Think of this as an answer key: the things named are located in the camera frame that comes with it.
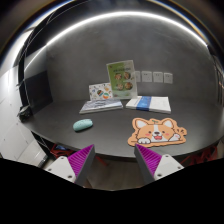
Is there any grey book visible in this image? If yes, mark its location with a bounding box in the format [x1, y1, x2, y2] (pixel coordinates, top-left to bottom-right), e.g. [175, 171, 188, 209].
[79, 99, 123, 114]

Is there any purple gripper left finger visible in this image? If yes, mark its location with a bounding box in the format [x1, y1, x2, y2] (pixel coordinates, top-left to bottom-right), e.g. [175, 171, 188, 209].
[45, 143, 96, 187]

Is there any black monitor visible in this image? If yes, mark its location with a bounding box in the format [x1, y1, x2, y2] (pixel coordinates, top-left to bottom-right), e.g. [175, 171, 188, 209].
[21, 71, 53, 114]

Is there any corgi dog mouse pad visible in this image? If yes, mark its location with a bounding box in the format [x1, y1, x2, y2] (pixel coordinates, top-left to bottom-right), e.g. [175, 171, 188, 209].
[127, 118, 187, 148]

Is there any small colourful picture card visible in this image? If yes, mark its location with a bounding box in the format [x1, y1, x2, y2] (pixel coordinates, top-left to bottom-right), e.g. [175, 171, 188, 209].
[89, 83, 113, 100]

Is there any white and blue book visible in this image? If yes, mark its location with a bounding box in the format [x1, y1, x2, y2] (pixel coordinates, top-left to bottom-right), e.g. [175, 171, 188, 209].
[126, 96, 171, 114]

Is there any white wall socket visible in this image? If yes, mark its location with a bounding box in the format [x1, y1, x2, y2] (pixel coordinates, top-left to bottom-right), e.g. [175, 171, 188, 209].
[164, 73, 173, 84]
[141, 71, 152, 82]
[135, 71, 141, 82]
[153, 72, 164, 83]

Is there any green food poster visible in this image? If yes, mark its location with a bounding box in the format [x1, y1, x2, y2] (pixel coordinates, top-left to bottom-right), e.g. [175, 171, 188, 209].
[106, 60, 138, 99]

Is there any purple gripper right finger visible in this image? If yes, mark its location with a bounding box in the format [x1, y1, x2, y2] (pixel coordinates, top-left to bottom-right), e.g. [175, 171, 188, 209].
[133, 143, 185, 186]

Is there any teal computer mouse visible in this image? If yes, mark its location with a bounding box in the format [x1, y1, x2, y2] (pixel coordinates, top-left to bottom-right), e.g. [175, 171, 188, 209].
[73, 119, 93, 132]

